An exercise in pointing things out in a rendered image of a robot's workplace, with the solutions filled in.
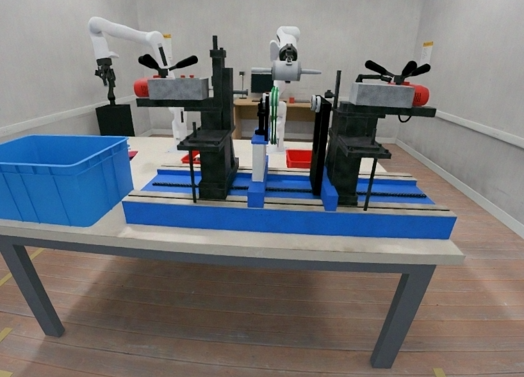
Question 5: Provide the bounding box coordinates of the blue plastic crate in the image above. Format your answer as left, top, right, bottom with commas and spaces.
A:
0, 135, 134, 228

